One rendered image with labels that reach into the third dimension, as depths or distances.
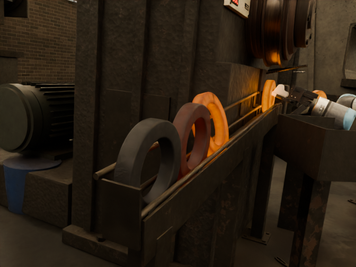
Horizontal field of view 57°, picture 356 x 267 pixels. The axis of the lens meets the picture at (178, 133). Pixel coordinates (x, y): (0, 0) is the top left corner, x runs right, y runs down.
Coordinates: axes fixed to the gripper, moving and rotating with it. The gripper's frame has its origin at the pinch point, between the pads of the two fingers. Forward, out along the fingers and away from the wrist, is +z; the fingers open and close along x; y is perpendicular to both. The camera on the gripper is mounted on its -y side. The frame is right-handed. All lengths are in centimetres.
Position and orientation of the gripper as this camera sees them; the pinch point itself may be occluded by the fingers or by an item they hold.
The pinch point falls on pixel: (269, 92)
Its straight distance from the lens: 158.7
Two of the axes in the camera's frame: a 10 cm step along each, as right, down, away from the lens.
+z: -8.3, -4.3, 3.5
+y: 3.3, -9.0, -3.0
